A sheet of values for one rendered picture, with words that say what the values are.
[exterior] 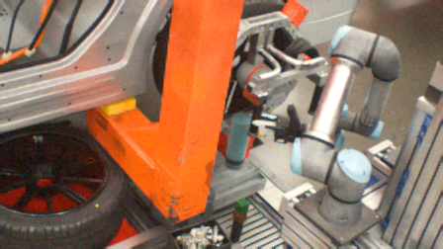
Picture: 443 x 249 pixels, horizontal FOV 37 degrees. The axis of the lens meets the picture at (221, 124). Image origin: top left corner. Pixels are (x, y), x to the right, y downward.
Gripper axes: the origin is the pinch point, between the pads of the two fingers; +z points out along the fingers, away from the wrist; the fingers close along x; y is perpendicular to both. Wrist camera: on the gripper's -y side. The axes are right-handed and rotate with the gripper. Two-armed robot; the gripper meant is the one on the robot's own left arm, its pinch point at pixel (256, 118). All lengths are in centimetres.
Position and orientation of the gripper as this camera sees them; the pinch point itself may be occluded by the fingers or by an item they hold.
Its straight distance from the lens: 264.3
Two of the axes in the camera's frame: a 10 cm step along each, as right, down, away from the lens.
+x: 1.2, -5.7, 8.1
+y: -1.5, 8.0, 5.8
